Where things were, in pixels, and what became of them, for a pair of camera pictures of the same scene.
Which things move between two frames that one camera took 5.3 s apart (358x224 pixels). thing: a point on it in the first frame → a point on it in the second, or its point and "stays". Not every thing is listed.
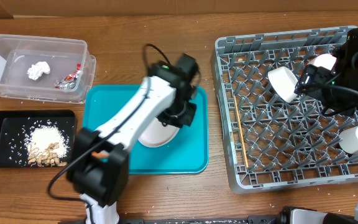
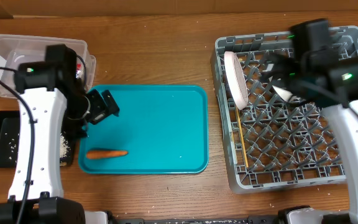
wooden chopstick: (241, 133) stays
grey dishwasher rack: (265, 140) stays
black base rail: (285, 218) stays
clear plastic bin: (41, 69) stays
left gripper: (186, 117) → (101, 109)
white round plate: (155, 134) → (236, 79)
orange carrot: (96, 154) stays
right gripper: (309, 77) → (283, 67)
